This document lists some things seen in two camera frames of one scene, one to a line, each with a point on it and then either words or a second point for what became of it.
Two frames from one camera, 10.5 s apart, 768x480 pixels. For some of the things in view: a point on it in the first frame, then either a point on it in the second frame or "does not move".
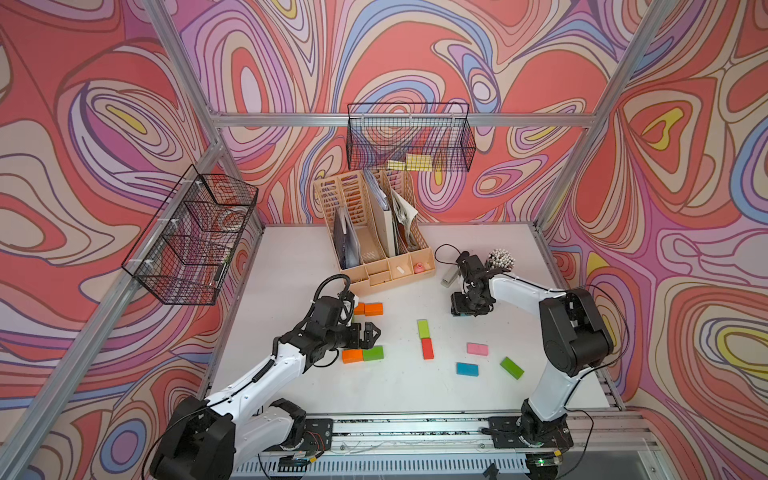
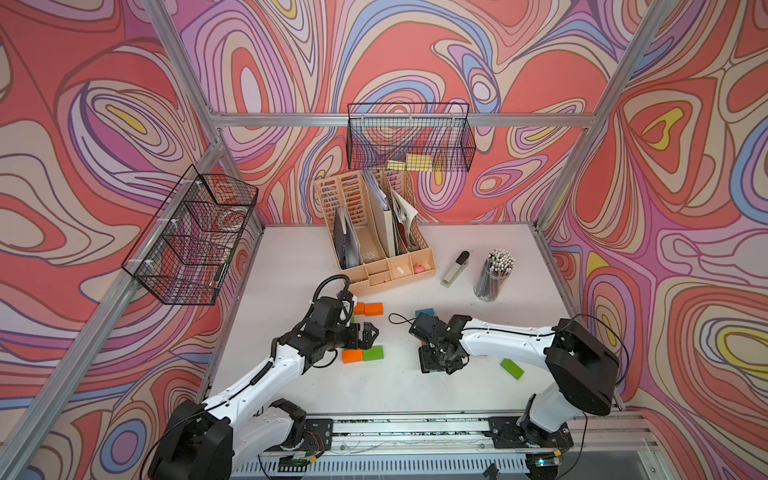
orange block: x=352 y=356 does not move
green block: x=374 y=354 does not move
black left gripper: x=367 y=341 does not move
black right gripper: x=458 y=306 to x=427 y=364
